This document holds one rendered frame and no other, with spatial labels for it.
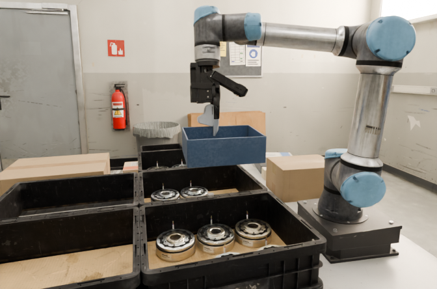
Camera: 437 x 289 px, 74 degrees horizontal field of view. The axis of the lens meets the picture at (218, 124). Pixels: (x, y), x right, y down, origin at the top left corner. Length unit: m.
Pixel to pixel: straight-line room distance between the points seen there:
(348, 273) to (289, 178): 0.51
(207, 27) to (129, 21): 3.15
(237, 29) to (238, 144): 0.32
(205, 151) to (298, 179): 0.79
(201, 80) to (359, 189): 0.54
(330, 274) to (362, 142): 0.41
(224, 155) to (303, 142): 3.80
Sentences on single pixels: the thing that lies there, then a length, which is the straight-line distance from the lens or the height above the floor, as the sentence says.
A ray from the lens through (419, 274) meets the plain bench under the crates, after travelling 1.15.
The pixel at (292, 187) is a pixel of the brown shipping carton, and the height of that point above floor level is 0.77.
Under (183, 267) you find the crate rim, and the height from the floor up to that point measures 0.93.
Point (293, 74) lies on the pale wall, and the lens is 4.28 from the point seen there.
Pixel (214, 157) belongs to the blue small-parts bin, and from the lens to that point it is 0.71.
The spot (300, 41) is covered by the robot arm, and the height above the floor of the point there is 1.39.
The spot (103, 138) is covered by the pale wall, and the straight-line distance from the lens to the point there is 4.05.
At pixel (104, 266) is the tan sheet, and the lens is 0.83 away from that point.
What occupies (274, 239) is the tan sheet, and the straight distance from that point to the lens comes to 0.90.
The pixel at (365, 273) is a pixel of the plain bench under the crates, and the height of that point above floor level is 0.70.
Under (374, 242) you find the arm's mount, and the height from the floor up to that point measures 0.76.
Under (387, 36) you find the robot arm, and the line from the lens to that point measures 0.88.
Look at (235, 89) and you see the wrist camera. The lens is 0.84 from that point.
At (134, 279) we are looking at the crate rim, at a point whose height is 0.92.
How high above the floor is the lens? 1.29
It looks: 10 degrees down
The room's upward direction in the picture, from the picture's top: straight up
